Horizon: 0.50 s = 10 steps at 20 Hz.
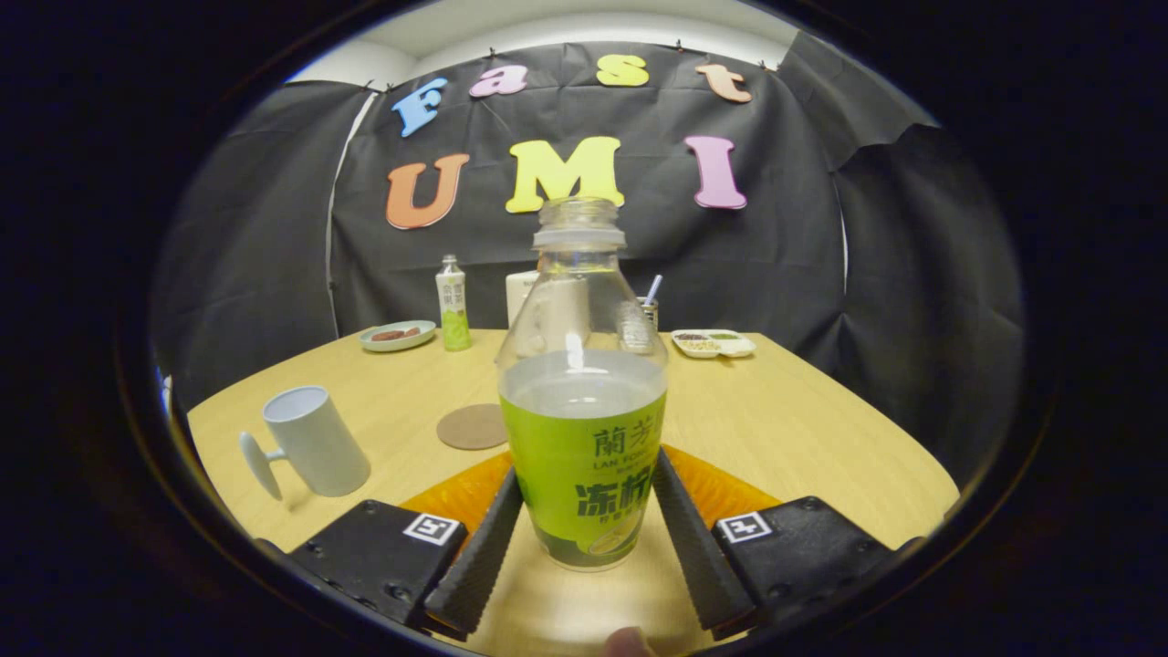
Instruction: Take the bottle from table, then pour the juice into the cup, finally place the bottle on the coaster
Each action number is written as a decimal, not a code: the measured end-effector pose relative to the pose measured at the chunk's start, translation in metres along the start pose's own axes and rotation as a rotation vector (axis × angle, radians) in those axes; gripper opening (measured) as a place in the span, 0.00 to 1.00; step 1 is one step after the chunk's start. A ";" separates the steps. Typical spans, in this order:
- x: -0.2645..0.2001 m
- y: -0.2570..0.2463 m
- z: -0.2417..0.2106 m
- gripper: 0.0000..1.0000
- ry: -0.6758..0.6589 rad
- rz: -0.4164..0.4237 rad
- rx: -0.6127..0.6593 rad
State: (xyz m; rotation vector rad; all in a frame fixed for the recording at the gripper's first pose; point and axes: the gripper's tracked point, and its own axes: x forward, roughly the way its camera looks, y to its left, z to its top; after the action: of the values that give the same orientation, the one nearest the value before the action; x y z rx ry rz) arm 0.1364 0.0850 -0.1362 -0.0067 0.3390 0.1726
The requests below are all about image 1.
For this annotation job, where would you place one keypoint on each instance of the wooden table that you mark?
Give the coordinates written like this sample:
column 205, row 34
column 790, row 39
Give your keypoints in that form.
column 776, row 429

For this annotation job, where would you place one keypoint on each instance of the white toaster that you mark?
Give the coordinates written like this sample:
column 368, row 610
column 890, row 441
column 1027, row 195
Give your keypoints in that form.
column 520, row 297

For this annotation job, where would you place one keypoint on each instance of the slim green drink bottle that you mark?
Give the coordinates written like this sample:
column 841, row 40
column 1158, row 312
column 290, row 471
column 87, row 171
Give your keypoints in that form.
column 453, row 306

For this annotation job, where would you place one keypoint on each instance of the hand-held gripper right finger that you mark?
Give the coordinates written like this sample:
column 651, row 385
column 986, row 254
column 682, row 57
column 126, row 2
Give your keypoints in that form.
column 698, row 547

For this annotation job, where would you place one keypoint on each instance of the green label juice bottle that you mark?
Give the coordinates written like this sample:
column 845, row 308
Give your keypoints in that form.
column 584, row 456

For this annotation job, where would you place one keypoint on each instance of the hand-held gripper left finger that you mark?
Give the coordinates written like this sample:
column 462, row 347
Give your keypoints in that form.
column 479, row 566

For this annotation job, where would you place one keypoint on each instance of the round cork coaster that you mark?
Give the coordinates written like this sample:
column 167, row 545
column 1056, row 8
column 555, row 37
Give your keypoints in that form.
column 470, row 427

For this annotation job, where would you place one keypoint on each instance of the divided white condiment dish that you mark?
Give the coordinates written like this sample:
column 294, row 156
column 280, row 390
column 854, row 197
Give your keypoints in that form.
column 714, row 344

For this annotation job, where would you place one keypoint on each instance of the black backdrop cloth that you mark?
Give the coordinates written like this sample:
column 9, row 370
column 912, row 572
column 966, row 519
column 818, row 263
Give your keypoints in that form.
column 776, row 255

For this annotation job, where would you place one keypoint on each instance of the white cup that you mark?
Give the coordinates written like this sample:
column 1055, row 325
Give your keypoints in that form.
column 315, row 443

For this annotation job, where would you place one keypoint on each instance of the white straw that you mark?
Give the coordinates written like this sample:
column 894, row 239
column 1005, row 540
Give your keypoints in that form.
column 653, row 288

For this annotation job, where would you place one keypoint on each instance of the grey plate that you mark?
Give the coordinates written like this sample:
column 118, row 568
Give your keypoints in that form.
column 427, row 338

